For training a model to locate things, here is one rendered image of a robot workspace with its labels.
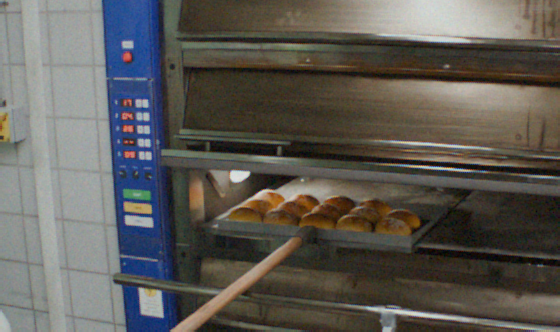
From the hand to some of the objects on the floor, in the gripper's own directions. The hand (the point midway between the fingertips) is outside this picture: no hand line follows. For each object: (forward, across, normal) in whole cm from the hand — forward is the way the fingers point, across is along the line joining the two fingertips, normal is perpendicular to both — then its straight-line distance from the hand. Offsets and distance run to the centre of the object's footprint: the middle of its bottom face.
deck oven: (+50, +120, -196) cm, 235 cm away
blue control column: (-47, +120, -196) cm, 234 cm away
